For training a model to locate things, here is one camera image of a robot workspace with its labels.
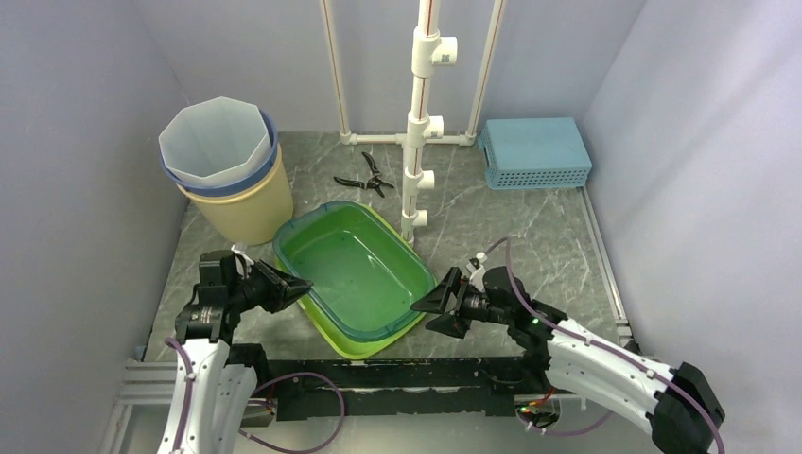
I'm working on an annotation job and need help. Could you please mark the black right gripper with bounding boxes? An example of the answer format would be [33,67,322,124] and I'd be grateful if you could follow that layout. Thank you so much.
[410,267,512,339]

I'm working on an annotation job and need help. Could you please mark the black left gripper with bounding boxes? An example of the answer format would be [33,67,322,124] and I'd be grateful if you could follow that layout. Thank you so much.
[228,258,312,314]

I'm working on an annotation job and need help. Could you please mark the lime green plastic tub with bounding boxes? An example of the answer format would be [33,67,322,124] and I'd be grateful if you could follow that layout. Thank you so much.
[275,203,427,361]

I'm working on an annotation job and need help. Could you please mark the teal translucent plastic tub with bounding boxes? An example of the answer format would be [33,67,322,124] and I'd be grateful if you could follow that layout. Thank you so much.
[272,200,438,344]

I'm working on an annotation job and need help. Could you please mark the light blue perforated basket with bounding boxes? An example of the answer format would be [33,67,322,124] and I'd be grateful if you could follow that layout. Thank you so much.
[477,117,592,190]

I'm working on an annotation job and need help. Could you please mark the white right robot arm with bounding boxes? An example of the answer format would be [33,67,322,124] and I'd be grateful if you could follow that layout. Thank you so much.
[411,267,725,453]

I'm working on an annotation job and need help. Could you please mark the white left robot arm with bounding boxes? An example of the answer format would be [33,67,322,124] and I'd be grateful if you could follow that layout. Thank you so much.
[158,250,313,453]

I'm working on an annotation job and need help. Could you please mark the beige plastic bucket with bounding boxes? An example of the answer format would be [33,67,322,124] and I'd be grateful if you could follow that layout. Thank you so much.
[177,145,294,246]

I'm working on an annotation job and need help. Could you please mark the translucent white faceted bin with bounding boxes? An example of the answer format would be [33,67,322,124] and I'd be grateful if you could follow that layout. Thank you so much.
[158,96,275,190]

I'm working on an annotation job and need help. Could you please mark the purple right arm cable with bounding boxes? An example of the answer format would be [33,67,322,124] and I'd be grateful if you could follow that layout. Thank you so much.
[485,236,726,454]

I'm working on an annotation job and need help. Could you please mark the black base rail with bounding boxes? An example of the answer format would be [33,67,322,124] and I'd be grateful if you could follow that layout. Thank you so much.
[227,340,552,422]

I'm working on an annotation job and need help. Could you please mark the black handled pliers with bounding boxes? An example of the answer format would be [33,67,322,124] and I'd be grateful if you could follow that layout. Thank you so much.
[333,152,395,198]

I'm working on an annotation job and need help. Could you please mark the white PVC pipe frame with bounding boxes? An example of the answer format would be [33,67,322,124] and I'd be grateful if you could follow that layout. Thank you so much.
[320,1,506,244]

